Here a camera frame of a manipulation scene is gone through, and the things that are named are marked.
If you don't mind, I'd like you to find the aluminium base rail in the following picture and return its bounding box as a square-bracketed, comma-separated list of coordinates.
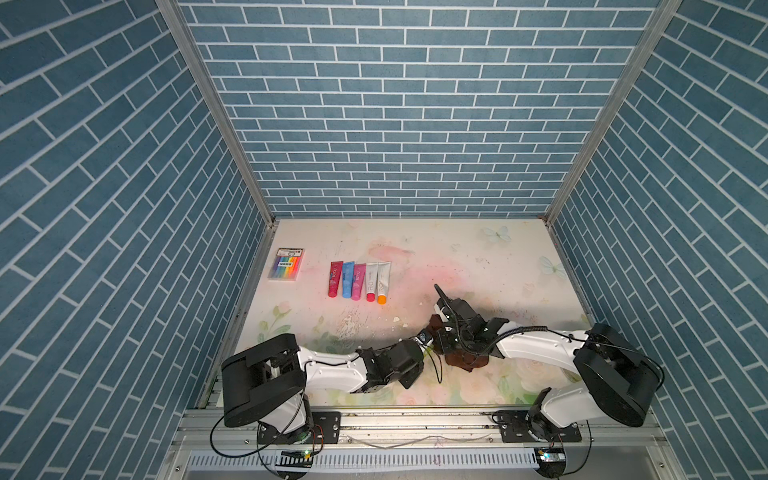
[158, 407, 684, 479]

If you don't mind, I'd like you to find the aluminium left corner post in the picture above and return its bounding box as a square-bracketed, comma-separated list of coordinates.
[156, 0, 275, 229]

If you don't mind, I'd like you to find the blue toothpaste tube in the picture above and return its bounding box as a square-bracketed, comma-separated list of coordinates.
[341, 262, 355, 299]

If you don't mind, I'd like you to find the white pink-capped toothpaste tube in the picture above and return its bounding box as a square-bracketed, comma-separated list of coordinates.
[365, 262, 379, 302]

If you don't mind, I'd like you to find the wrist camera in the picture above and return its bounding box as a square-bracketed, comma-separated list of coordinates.
[434, 303, 450, 323]
[417, 330, 433, 346]

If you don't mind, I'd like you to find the aluminium right corner post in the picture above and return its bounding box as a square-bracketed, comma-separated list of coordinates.
[543, 0, 681, 231]

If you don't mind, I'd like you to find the aluminium corner post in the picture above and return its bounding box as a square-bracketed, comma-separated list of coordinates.
[543, 0, 681, 231]
[156, 0, 275, 229]

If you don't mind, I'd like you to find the brown wiping cloth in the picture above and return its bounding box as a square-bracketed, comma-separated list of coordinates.
[426, 314, 489, 372]

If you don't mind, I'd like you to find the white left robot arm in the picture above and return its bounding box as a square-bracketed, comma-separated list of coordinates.
[221, 333, 425, 435]

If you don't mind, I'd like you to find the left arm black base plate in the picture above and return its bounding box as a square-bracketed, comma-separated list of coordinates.
[257, 411, 342, 446]

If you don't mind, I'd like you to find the magenta toothpaste tube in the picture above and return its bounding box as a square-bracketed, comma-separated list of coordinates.
[351, 263, 367, 301]

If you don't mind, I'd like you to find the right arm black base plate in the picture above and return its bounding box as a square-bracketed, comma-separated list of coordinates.
[491, 410, 582, 444]

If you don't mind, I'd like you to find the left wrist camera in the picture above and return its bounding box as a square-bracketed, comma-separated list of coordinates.
[417, 330, 433, 346]

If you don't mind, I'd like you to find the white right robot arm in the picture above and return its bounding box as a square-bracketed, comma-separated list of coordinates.
[428, 296, 666, 438]

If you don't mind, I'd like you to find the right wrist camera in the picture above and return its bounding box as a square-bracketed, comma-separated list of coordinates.
[434, 303, 450, 323]

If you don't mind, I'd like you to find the red toothpaste tube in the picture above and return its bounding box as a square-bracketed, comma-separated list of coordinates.
[327, 261, 343, 298]

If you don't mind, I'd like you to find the rainbow highlighter pen pack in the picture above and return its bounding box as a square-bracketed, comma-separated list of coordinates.
[268, 248, 304, 281]

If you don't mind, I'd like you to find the white orange-capped toothpaste tube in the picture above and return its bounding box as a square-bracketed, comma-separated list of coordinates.
[376, 262, 391, 305]

